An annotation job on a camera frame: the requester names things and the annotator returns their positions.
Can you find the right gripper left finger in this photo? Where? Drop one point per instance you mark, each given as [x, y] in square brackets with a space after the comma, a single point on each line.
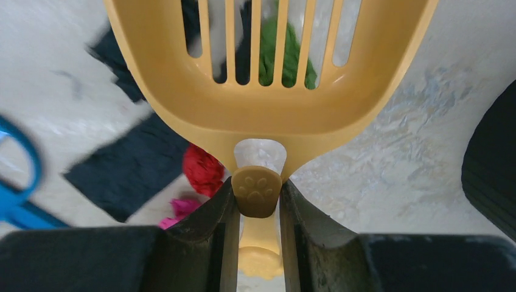
[197, 254]

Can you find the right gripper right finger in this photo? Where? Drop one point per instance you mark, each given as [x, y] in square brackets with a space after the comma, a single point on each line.
[319, 254]

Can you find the yellow slotted scoop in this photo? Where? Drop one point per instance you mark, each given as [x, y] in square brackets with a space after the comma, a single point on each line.
[263, 134]

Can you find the blue hand brush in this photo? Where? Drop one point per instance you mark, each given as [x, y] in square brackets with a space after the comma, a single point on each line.
[16, 207]

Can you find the pink paper scrap right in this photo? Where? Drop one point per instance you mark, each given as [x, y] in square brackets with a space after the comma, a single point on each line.
[181, 208]

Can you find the red paper scrap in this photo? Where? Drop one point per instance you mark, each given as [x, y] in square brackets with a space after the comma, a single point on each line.
[204, 172]

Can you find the flat black paper sheet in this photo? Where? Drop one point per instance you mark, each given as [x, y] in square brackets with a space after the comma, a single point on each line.
[122, 176]

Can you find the black trash bin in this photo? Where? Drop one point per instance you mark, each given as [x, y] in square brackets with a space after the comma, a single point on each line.
[488, 168]

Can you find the green paper scrap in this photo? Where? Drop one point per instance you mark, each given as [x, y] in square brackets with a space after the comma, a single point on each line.
[286, 56]

